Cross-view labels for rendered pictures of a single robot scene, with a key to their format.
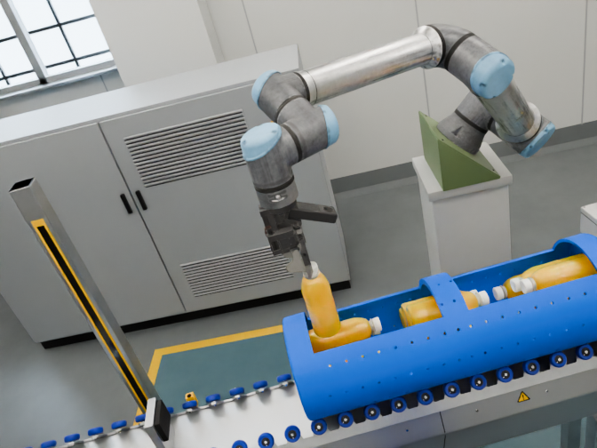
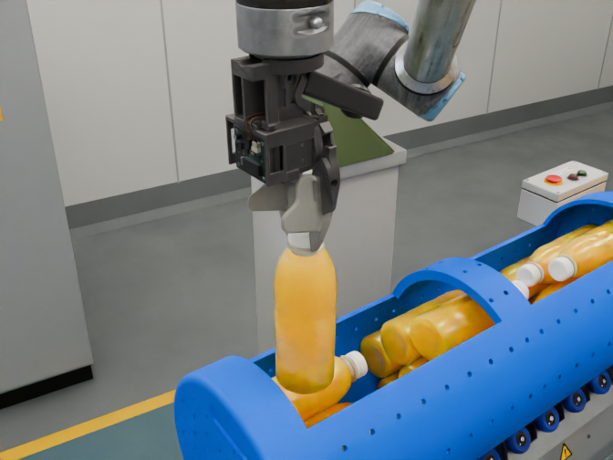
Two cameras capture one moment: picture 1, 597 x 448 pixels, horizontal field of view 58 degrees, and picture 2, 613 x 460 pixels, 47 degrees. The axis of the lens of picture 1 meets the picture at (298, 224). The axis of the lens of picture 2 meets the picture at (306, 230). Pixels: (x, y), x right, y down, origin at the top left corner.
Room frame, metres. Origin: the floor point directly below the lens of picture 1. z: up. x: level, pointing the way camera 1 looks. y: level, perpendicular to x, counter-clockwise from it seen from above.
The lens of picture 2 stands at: (0.52, 0.41, 1.78)
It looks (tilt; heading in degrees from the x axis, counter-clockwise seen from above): 29 degrees down; 322
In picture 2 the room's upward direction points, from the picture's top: straight up
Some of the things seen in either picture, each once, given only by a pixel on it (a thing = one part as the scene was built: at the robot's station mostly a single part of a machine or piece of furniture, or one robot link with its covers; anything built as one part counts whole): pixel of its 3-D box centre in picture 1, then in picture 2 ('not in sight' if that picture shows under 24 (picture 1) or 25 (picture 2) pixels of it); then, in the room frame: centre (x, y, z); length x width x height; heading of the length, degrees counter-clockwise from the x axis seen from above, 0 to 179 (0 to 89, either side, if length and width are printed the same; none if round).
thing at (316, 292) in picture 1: (319, 300); (305, 311); (1.05, 0.00, 1.31); 0.07 x 0.07 x 0.19
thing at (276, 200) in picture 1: (277, 193); (287, 27); (1.05, 0.03, 1.64); 0.10 x 0.09 x 0.05; 0
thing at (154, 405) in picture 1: (163, 428); not in sight; (1.07, 0.53, 1.00); 0.10 x 0.04 x 0.15; 0
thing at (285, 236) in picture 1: (283, 223); (281, 113); (1.05, 0.03, 1.56); 0.09 x 0.08 x 0.12; 90
